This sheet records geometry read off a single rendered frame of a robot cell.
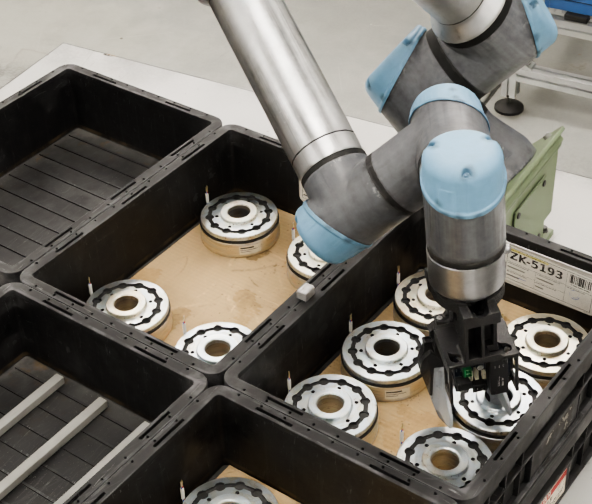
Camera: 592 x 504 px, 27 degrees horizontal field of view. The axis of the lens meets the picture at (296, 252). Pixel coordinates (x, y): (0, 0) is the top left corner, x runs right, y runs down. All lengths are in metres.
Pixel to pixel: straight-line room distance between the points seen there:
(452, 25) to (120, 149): 0.53
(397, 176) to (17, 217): 0.68
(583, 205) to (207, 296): 0.65
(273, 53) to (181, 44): 2.52
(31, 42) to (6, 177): 2.15
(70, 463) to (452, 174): 0.54
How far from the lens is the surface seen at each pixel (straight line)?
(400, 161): 1.23
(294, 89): 1.31
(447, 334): 1.26
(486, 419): 1.36
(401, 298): 1.50
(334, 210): 1.26
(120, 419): 1.42
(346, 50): 3.77
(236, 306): 1.54
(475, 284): 1.19
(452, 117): 1.22
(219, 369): 1.31
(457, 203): 1.13
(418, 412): 1.40
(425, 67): 1.67
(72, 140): 1.89
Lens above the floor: 1.83
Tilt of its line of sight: 38 degrees down
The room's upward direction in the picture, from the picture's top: 2 degrees counter-clockwise
